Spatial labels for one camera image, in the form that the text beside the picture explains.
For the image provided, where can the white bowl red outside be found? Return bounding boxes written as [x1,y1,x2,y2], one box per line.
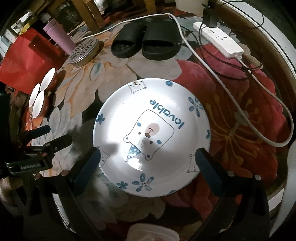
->
[32,91,49,118]
[40,68,57,91]
[29,83,40,107]

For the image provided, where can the white bear print plate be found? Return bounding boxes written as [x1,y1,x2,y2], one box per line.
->
[93,78,211,197]

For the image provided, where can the red bag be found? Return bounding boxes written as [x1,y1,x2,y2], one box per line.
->
[1,29,65,94]

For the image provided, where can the round metal perforated lid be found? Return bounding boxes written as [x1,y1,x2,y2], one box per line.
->
[68,38,100,67]

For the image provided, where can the pink thermos bottle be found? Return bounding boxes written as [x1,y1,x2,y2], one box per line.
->
[43,19,76,55]

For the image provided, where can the black slipper left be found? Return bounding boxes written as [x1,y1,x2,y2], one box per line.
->
[111,23,147,59]

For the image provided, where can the black slipper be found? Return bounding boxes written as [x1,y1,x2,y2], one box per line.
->
[142,19,182,61]
[111,23,147,59]

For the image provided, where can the wooden chair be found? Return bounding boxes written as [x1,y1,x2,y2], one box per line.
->
[71,0,158,34]

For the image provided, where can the black slipper right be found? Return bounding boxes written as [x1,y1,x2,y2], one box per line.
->
[142,19,182,61]

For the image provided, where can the white power strip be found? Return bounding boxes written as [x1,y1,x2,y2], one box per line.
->
[193,22,244,59]

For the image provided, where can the black power adapter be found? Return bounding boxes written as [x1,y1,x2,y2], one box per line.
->
[202,1,218,28]

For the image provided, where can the white power cable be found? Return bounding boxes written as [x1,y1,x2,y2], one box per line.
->
[80,12,295,148]

